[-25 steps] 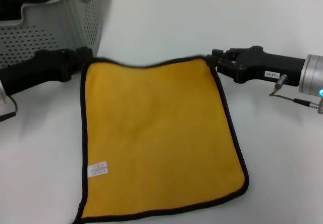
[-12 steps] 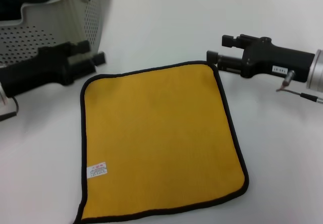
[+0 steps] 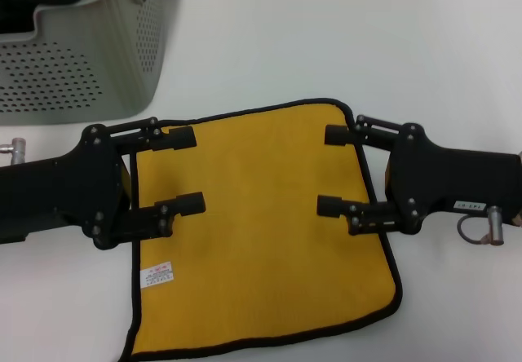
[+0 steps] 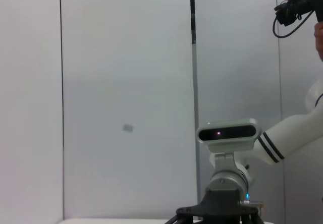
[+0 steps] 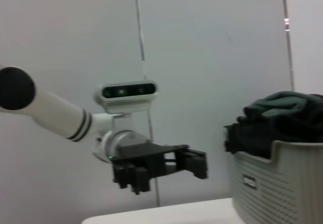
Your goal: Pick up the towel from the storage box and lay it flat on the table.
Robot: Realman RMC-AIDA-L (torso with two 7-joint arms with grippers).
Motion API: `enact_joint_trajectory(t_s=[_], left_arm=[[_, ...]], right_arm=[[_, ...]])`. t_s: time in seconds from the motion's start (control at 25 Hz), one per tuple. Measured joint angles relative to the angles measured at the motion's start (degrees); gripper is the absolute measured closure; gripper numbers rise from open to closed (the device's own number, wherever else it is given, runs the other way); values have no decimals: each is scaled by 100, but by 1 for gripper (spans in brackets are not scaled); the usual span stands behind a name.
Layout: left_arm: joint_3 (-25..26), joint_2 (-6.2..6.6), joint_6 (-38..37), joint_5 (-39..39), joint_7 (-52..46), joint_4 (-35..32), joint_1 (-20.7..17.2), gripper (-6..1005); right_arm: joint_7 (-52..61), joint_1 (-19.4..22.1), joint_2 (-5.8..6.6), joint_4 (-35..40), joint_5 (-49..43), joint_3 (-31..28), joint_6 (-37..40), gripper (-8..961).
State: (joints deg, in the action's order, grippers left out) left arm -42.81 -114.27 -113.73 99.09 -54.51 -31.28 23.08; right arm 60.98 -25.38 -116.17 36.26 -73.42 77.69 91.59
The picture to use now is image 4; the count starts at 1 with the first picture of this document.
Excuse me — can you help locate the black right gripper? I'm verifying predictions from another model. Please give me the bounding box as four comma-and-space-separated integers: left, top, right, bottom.
165, 188, 265, 224

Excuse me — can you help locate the person's hand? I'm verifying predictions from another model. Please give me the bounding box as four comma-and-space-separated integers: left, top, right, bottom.
313, 21, 323, 63

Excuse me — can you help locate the metal wrist connector plug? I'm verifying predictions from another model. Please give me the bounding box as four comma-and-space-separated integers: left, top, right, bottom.
239, 200, 265, 211

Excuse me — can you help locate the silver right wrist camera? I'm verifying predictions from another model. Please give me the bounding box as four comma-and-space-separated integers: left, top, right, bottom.
196, 118, 259, 153

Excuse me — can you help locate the dark thin device cable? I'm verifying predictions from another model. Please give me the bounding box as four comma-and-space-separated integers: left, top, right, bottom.
272, 12, 316, 38

